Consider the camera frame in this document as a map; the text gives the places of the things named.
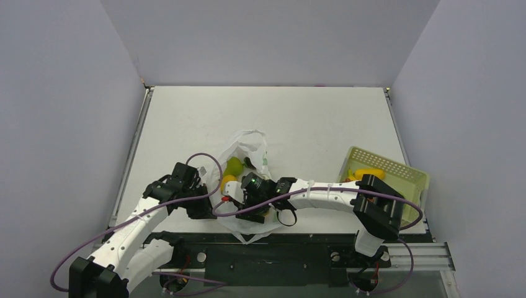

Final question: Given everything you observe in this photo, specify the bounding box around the white plastic bag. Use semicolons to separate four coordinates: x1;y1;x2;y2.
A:
206;130;282;245

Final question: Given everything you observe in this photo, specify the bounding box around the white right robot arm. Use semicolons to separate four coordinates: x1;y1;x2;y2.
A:
223;173;404;265

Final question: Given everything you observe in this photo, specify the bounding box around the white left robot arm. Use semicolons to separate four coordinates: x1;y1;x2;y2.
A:
68;163;210;297

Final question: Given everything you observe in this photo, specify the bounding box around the dark purple fake fruit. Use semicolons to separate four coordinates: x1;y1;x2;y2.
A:
243;157;256;169

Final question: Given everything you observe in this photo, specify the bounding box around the yellow fake fruit in bag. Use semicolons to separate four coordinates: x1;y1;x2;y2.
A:
220;174;238;193

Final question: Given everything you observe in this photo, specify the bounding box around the yellow fake banana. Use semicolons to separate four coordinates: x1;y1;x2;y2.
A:
345;169;357;182

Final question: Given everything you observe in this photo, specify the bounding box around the yellow fake mango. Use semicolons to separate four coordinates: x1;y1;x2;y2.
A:
354;168;386;180

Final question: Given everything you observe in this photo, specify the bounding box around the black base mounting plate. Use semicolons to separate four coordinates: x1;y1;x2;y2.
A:
141;232;391;287

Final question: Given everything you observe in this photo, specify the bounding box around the yellow-green perforated plastic basket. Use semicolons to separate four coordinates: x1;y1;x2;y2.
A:
338;146;430;210

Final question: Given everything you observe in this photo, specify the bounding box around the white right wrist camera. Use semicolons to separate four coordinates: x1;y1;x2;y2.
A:
222;181;244;204

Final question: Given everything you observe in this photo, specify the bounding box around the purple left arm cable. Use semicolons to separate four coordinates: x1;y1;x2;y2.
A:
50;153;225;293

